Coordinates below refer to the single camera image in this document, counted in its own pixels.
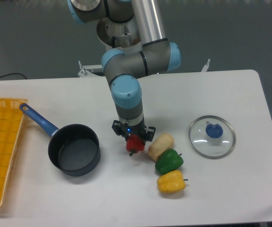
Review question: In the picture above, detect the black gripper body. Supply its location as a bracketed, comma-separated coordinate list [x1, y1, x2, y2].
[120, 122, 146, 140]

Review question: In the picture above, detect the glass lid blue knob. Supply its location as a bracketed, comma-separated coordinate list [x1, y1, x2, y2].
[188, 115, 236, 159]

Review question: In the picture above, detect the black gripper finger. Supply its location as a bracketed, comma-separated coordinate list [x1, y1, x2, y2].
[112, 120, 126, 140]
[143, 126, 156, 145]

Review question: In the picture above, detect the black floor cable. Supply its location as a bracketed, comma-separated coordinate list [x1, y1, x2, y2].
[0, 72, 28, 80]

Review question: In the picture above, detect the red bell pepper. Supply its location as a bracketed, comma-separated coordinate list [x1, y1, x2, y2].
[126, 134, 145, 156]

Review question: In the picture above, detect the white table bracket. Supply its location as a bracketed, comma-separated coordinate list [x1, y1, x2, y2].
[201, 59, 211, 72]

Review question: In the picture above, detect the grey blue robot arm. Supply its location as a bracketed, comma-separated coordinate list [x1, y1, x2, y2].
[68, 0, 181, 143]

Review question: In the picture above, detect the green bell pepper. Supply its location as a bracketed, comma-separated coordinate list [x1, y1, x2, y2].
[155, 148, 184, 175]

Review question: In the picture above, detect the beige bread loaf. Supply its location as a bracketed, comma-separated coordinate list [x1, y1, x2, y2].
[148, 133, 174, 162]

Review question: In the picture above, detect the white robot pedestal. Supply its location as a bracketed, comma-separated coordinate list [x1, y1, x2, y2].
[77, 14, 161, 78]

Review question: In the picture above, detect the yellow bell pepper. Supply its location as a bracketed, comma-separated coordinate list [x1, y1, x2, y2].
[157, 170, 187, 193]

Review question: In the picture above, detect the dark pot blue handle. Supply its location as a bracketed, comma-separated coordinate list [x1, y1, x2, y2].
[19, 103, 101, 176]

